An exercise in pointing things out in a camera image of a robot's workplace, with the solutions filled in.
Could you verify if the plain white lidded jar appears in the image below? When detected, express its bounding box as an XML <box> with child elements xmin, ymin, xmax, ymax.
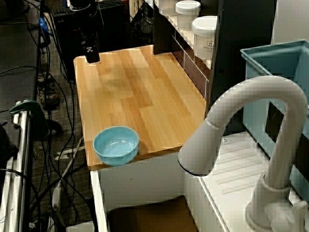
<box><xmin>175</xmin><ymin>0</ymin><xmax>201</xmax><ymax>31</ymax></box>

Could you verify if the black gripper finger with logo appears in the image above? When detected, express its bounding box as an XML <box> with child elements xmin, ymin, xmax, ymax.
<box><xmin>83</xmin><ymin>43</ymin><xmax>101</xmax><ymax>64</ymax></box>

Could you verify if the black computer tower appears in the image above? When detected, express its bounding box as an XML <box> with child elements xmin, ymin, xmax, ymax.
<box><xmin>52</xmin><ymin>11</ymin><xmax>83</xmax><ymax>81</ymax></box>

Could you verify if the dark tile backsplash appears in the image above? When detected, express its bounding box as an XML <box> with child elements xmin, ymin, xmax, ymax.
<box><xmin>171</xmin><ymin>30</ymin><xmax>210</xmax><ymax>100</ymax></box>

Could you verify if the teal plastic bin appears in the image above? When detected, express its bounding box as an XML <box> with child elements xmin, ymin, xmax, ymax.
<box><xmin>240</xmin><ymin>40</ymin><xmax>309</xmax><ymax>202</ymax></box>

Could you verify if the white jar with label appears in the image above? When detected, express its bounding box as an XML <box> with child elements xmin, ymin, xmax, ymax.
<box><xmin>192</xmin><ymin>15</ymin><xmax>218</xmax><ymax>61</ymax></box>

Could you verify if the wooden countertop board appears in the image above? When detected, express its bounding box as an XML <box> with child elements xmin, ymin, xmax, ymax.
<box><xmin>73</xmin><ymin>45</ymin><xmax>207</xmax><ymax>171</ymax></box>

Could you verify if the black side table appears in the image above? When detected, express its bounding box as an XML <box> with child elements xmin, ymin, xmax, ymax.
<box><xmin>0</xmin><ymin>23</ymin><xmax>39</xmax><ymax>114</ymax></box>

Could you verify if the green clamp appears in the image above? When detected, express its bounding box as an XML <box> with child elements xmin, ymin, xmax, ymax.
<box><xmin>9</xmin><ymin>99</ymin><xmax>49</xmax><ymax>136</ymax></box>

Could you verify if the white floor cable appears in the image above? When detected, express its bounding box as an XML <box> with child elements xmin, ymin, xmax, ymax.
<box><xmin>51</xmin><ymin>136</ymin><xmax>85</xmax><ymax>219</ymax></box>

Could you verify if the black floor cable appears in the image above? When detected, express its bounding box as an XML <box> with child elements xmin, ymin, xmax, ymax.
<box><xmin>36</xmin><ymin>14</ymin><xmax>80</xmax><ymax>218</ymax></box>

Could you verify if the camouflage shoe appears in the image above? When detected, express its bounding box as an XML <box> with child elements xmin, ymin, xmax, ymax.
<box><xmin>37</xmin><ymin>79</ymin><xmax>60</xmax><ymax>111</ymax></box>

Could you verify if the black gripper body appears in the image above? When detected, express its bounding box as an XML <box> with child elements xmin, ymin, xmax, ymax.
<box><xmin>80</xmin><ymin>30</ymin><xmax>99</xmax><ymax>50</ymax></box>

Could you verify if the white toy kitchen sink unit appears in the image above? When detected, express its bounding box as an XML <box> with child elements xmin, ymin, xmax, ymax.
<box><xmin>89</xmin><ymin>134</ymin><xmax>309</xmax><ymax>232</ymax></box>

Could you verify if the black shelf frame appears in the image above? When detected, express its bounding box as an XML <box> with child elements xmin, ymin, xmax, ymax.
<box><xmin>153</xmin><ymin>0</ymin><xmax>277</xmax><ymax>132</ymax></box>

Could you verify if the silver metal rail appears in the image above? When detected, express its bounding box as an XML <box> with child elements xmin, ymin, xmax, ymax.
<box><xmin>0</xmin><ymin>110</ymin><xmax>33</xmax><ymax>232</ymax></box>

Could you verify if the black keyboard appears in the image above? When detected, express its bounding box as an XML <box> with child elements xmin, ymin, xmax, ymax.
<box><xmin>53</xmin><ymin>7</ymin><xmax>76</xmax><ymax>15</ymax></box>

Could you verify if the translucent white jar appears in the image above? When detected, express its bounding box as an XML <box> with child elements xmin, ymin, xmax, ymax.
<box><xmin>158</xmin><ymin>0</ymin><xmax>179</xmax><ymax>16</ymax></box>

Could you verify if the grey toy faucet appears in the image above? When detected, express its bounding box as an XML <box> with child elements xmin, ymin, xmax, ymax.
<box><xmin>178</xmin><ymin>75</ymin><xmax>309</xmax><ymax>231</ymax></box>

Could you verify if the light blue bowl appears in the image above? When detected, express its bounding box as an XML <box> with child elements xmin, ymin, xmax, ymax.
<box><xmin>93</xmin><ymin>125</ymin><xmax>140</xmax><ymax>167</ymax></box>

